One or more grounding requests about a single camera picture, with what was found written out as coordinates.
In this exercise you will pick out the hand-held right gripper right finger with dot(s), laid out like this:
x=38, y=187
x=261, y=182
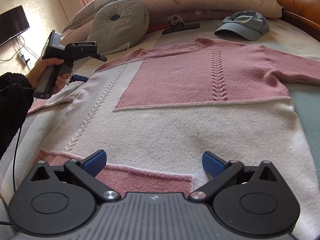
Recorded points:
x=212, y=163

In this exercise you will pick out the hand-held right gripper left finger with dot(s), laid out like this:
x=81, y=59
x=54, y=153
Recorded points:
x=95, y=162

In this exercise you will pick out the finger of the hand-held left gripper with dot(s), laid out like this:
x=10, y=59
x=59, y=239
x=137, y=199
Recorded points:
x=101, y=57
x=81, y=78

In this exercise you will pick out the pink and white sweater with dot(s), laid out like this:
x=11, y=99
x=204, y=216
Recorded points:
x=175, y=130

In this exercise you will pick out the person's left forearm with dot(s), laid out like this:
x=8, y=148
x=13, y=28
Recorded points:
x=12, y=110

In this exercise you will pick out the person's left hand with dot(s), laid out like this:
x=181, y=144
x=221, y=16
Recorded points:
x=37, y=72

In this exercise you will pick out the grey cat face cushion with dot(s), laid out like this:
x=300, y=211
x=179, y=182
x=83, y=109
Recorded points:
x=117, y=27

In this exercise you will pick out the white power strip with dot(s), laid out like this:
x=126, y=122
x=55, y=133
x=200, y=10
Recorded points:
x=22, y=58

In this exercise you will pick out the black television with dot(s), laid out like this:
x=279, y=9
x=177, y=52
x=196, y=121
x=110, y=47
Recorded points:
x=12, y=25

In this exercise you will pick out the beige flower hair clip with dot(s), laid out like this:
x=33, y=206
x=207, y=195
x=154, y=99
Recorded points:
x=175, y=19

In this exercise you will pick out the black hair clip with flower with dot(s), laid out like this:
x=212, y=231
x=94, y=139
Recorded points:
x=190, y=26

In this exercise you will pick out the blue baseball cap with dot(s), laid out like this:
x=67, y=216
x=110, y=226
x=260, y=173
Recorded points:
x=240, y=28

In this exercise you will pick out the wooden headboard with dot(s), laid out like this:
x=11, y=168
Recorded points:
x=300, y=0

